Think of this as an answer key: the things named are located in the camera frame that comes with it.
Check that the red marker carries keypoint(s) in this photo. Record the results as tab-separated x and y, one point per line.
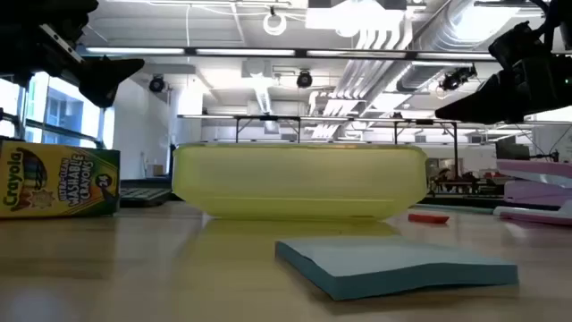
428	218

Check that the blue sticky note pad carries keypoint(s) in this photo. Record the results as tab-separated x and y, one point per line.
384	264

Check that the pink stapler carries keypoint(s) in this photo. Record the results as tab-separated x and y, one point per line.
536	192

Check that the black ceiling camera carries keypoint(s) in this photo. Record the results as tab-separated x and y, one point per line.
304	79
156	84

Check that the yellow-green translucent pencil case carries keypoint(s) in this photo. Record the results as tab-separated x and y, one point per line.
299	183

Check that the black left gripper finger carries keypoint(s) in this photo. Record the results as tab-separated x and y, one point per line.
105	78

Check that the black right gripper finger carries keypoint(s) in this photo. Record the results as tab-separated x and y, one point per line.
482	103

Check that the black ceiling camera rig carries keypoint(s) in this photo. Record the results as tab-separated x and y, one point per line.
456	79

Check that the black background rig frame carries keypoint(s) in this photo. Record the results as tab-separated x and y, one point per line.
268	118

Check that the black calculator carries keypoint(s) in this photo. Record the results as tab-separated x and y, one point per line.
143	194

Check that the large window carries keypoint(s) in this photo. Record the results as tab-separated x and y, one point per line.
58	116

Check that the yellow Crayola crayon box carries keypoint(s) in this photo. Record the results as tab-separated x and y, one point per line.
58	179

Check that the long ceiling light bar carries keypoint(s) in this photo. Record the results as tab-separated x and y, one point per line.
246	52

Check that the black computer monitor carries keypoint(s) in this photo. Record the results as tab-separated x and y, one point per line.
511	149

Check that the silver ventilation duct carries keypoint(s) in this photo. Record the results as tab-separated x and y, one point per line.
469	22

